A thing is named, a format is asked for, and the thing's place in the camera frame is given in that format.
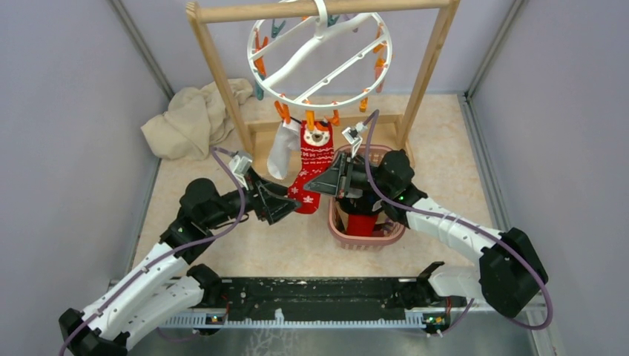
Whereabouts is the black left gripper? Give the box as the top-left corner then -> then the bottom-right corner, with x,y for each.
203,166 -> 302,228

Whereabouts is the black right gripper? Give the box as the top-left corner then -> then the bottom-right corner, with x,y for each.
303,151 -> 393,199

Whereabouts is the pink plastic laundry basket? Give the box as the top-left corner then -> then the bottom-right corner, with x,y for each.
327,143 -> 408,252

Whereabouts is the black sock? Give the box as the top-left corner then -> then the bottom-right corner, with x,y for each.
337,196 -> 383,216

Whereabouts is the red snowflake sock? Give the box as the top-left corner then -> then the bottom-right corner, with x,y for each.
288,121 -> 335,214

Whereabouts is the plain red sock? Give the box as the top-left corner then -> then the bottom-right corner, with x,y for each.
346,214 -> 378,237

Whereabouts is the white sock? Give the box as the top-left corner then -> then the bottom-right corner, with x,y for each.
267,119 -> 301,179

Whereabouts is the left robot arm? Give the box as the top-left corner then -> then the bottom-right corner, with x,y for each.
59,169 -> 301,355

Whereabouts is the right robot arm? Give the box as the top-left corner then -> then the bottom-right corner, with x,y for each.
304,150 -> 553,329

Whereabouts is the white round clip hanger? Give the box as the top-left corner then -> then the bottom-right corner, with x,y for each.
246,1 -> 395,112

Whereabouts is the orange plastic clip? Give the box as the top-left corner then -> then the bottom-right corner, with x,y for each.
306,110 -> 316,132

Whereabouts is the beige crumpled cloth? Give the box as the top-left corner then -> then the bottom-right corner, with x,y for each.
141,82 -> 234,160

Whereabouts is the teal plastic clip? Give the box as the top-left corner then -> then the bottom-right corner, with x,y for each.
271,19 -> 286,39

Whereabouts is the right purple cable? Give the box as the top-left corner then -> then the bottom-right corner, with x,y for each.
362,108 -> 554,331

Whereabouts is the purple cable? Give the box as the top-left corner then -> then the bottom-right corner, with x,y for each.
362,108 -> 554,331
58,146 -> 248,356

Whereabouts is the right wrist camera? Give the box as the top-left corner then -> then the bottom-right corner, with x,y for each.
342,122 -> 367,158

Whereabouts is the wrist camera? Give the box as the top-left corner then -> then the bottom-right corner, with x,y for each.
342,122 -> 367,158
228,151 -> 252,190

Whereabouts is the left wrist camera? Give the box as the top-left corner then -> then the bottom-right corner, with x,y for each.
228,151 -> 252,190

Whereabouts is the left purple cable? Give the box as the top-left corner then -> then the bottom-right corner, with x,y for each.
58,146 -> 248,356

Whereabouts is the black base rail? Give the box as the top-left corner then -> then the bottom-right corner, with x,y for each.
157,276 -> 463,330

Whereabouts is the wooden drying rack frame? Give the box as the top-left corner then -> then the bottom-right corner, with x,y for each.
186,1 -> 459,155

